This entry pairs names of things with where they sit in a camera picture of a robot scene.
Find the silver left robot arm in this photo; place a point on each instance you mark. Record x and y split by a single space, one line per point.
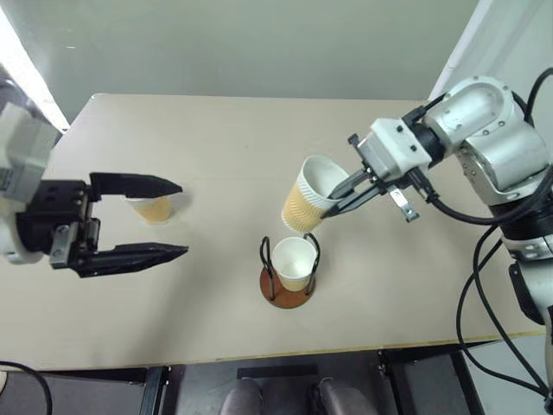
6 91

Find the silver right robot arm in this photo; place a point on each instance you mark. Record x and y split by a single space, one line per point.
501 147

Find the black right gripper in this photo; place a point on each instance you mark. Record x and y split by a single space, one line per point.
399 181

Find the dark rounded shape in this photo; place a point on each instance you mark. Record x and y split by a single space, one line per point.
341 397
242 397

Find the black flat crossbar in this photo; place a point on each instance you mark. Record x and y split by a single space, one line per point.
276 372

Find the black table frame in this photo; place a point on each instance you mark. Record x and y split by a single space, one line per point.
427 380
108 391

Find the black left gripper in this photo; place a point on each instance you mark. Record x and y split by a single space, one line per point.
58 203

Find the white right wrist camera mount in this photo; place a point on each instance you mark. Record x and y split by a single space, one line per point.
389 147

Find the ribbed tan paper cup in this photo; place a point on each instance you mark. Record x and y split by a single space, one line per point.
302 203
294 261
151 212

